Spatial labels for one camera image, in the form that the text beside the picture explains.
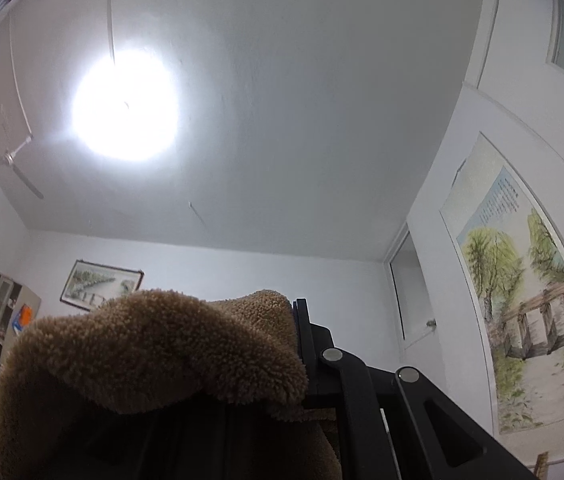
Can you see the brown fleece sweater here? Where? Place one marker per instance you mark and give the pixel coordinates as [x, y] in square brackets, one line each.
[151, 340]

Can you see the white ceiling conduit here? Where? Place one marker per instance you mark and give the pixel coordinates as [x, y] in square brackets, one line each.
[110, 10]

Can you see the white interior window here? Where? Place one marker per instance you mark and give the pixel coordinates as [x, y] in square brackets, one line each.
[409, 295]

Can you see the round ceiling light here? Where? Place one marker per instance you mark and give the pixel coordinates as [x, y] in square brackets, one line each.
[125, 105]

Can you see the framed landscape painting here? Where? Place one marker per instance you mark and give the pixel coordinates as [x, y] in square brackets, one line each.
[101, 284]

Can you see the white ceiling fan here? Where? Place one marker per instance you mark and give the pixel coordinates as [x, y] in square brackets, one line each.
[17, 157]

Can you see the landscape scroll wall poster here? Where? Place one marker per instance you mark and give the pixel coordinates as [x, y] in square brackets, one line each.
[522, 300]

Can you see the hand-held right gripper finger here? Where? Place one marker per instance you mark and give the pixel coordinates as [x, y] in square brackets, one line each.
[362, 400]

